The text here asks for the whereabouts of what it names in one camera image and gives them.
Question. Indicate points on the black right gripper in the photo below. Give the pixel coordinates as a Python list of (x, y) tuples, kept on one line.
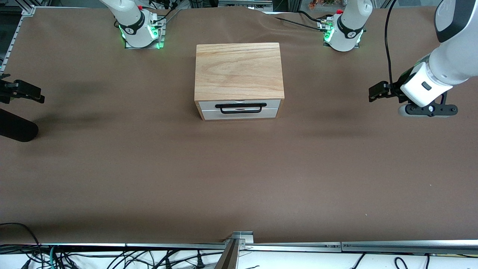
[(8, 90)]

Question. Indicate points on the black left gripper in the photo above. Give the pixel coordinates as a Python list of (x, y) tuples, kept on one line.
[(396, 90)]

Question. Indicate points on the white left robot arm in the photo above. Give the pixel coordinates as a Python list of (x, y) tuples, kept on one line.
[(453, 56)]

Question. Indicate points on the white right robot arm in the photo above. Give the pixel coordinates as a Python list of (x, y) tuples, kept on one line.
[(130, 22)]

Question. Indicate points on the light wooden drawer cabinet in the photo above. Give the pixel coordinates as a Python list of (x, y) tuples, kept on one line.
[(239, 71)]

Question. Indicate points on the plain white drawer front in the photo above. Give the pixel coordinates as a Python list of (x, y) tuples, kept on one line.
[(209, 115)]

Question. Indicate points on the black cylinder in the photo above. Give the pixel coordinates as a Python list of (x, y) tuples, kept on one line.
[(16, 127)]

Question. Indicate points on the orange background object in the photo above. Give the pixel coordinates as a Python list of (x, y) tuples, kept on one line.
[(323, 4)]

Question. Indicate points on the brown table cover sheet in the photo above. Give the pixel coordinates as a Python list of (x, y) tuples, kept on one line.
[(239, 179)]

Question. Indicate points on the perforated aluminium side rail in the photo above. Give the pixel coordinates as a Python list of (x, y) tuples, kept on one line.
[(16, 33)]

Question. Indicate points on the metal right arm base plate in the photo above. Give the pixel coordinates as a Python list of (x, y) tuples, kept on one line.
[(158, 37)]

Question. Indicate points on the long aluminium frame rail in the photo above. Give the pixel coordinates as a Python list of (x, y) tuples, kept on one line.
[(392, 247)]

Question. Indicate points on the aluminium camera mount post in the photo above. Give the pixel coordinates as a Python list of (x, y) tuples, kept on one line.
[(234, 250)]

